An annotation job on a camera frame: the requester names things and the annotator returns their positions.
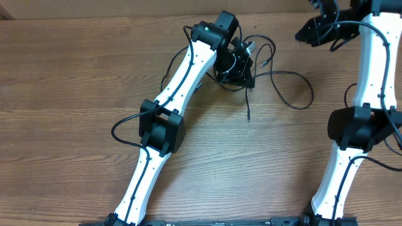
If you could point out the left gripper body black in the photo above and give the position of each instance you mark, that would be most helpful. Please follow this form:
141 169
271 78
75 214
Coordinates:
232 69

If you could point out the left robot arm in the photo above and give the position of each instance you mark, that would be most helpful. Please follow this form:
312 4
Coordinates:
161 122

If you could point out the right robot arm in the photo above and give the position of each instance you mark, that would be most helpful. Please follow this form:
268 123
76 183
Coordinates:
373 115

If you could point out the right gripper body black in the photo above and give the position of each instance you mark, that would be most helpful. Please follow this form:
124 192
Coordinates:
323 33

